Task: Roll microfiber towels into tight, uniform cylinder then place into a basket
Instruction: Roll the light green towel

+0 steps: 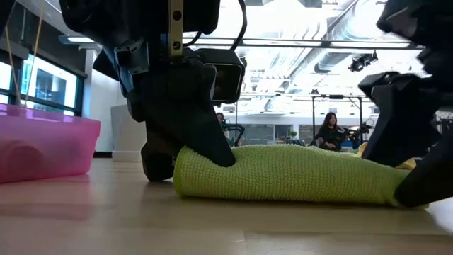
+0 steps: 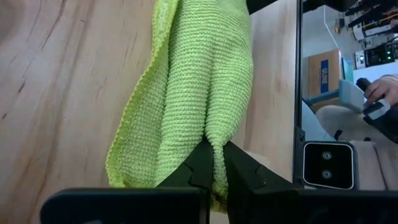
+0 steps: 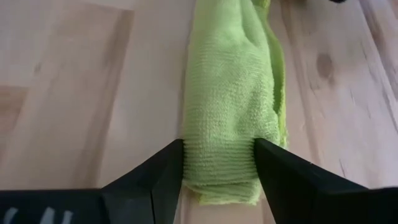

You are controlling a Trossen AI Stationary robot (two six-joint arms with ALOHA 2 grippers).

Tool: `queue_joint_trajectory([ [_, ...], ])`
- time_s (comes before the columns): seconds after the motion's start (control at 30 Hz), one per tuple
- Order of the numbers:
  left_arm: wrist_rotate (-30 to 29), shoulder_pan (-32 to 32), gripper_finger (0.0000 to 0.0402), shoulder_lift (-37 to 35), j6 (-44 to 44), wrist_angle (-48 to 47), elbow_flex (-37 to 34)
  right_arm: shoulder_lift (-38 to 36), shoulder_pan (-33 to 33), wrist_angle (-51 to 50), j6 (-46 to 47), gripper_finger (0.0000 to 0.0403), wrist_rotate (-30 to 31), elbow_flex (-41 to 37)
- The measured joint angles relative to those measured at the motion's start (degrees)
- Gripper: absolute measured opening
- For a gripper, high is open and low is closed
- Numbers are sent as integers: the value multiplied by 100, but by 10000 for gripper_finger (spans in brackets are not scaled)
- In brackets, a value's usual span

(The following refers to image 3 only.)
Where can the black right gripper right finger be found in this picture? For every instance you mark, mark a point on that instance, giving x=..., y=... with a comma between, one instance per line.
x=311, y=199

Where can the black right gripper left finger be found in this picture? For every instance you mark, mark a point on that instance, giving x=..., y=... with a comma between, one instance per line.
x=130, y=202

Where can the green microfiber towel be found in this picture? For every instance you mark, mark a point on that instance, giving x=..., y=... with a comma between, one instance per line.
x=230, y=102

